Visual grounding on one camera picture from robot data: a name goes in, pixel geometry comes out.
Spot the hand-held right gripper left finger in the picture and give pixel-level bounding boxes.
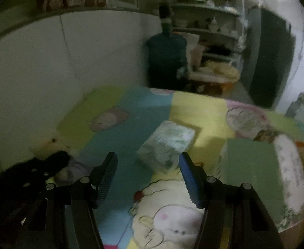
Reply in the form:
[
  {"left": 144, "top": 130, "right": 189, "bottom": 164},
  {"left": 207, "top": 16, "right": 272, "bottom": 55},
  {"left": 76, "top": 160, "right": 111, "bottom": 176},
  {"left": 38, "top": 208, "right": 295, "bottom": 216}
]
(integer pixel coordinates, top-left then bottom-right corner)
[{"left": 21, "top": 152, "right": 118, "bottom": 249}]

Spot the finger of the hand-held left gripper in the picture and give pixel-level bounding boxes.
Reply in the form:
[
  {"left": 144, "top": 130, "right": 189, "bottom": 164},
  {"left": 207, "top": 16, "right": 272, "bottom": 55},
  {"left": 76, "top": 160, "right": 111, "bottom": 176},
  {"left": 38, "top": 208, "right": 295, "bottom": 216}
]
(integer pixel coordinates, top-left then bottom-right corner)
[{"left": 1, "top": 150, "right": 71, "bottom": 187}]

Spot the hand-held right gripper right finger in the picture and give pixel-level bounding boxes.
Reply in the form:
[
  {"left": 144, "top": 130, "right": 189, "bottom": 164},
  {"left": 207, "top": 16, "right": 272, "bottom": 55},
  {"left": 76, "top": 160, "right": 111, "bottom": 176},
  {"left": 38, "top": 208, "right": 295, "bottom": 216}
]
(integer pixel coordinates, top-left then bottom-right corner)
[{"left": 179, "top": 152, "right": 284, "bottom": 249}]

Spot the small pale printed tissue pack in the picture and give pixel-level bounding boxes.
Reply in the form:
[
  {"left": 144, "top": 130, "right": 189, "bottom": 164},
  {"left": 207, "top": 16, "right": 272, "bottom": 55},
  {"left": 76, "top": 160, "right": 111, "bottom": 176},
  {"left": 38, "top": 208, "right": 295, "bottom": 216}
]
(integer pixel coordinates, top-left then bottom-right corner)
[{"left": 137, "top": 120, "right": 195, "bottom": 173}]

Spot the purple cloth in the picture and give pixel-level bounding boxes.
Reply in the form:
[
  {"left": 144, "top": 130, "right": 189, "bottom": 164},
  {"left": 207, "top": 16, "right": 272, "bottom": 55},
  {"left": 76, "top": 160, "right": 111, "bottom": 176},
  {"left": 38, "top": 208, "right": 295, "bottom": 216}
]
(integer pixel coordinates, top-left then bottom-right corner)
[{"left": 55, "top": 161, "right": 93, "bottom": 186}]

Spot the green tissue pack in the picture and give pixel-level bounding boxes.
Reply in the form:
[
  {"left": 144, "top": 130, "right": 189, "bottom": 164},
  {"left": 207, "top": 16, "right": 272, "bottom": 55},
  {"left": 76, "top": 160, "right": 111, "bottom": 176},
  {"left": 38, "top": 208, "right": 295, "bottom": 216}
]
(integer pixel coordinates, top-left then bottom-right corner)
[{"left": 219, "top": 137, "right": 304, "bottom": 232}]

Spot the colourful cartoon printed blanket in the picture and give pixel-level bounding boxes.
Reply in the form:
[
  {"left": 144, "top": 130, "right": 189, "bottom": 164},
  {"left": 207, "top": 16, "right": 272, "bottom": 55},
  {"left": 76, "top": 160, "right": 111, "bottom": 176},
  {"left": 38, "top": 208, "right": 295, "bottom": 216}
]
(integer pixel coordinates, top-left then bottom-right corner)
[{"left": 56, "top": 85, "right": 304, "bottom": 249}]

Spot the napa cabbage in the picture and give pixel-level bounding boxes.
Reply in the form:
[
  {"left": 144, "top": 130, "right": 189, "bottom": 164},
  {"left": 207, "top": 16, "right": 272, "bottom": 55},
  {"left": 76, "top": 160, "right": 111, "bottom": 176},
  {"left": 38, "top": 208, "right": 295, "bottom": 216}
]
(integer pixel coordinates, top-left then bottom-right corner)
[{"left": 205, "top": 61, "right": 240, "bottom": 77}]

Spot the blue water jug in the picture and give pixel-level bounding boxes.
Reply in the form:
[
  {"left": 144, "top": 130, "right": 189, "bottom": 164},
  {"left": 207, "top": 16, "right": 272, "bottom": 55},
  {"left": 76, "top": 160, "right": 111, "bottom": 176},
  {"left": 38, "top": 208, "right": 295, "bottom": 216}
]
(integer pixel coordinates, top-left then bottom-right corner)
[{"left": 145, "top": 32, "right": 189, "bottom": 89}]

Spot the black pan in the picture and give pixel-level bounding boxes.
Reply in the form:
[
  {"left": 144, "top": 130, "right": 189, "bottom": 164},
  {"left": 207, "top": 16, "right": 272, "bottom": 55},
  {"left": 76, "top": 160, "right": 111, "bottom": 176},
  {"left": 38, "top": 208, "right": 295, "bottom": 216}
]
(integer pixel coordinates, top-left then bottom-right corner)
[{"left": 206, "top": 45, "right": 232, "bottom": 58}]

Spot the kitchen counter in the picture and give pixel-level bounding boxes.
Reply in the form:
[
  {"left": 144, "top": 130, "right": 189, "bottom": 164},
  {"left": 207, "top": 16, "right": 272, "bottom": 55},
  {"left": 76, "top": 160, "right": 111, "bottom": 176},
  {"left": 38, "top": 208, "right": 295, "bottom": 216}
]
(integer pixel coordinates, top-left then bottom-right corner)
[{"left": 284, "top": 92, "right": 304, "bottom": 135}]

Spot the dark grey fridge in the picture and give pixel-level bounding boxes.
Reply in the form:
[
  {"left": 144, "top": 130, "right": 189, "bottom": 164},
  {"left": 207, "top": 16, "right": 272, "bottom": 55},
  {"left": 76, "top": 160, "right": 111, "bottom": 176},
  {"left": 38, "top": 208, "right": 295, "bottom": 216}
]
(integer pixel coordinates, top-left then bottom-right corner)
[{"left": 245, "top": 6, "right": 297, "bottom": 109}]

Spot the row of white ceramic dishes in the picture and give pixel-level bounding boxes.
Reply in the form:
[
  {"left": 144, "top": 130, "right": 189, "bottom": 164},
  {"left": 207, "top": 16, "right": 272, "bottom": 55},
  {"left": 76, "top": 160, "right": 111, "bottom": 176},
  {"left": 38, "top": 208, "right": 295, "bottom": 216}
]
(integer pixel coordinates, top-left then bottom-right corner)
[{"left": 175, "top": 16, "right": 239, "bottom": 35}]

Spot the water jug pump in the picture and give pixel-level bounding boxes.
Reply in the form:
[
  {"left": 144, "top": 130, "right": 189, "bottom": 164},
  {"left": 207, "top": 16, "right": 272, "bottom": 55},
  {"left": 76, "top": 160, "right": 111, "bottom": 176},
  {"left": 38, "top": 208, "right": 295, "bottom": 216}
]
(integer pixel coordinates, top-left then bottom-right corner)
[{"left": 158, "top": 2, "right": 173, "bottom": 36}]

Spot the white metal shelf rack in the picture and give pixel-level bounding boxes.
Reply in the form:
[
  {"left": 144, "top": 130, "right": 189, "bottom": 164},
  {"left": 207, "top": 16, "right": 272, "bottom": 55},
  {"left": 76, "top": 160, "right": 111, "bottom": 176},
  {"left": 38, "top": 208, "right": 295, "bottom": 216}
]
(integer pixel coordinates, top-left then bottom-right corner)
[{"left": 167, "top": 0, "right": 246, "bottom": 68}]

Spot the white wall cable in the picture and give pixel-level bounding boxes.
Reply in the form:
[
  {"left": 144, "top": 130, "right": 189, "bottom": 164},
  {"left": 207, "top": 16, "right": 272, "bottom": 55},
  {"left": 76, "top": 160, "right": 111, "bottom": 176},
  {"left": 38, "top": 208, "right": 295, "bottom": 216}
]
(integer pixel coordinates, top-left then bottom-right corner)
[{"left": 294, "top": 23, "right": 304, "bottom": 68}]

